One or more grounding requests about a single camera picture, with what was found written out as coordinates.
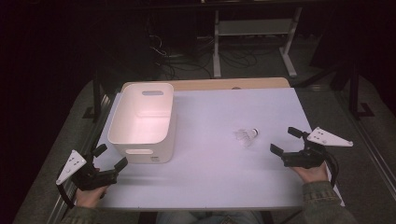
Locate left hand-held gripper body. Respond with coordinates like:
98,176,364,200
55,149,120,191

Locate black metal stand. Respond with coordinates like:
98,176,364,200
81,66,110,123
293,59,375,120

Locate person's right hand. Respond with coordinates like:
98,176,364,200
290,161,331,185

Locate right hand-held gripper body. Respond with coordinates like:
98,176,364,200
281,126,354,170

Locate white badminton shuttlecock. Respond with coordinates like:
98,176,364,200
233,127,261,148

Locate person's left hand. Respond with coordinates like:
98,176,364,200
75,185,109,209

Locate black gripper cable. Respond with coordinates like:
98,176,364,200
55,183,77,210
323,150,340,189

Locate white metal table frame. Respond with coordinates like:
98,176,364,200
212,7,304,79

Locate white plastic storage bin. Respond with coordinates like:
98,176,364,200
106,82,177,164

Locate black cables on floor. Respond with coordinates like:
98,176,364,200
146,18,281,81

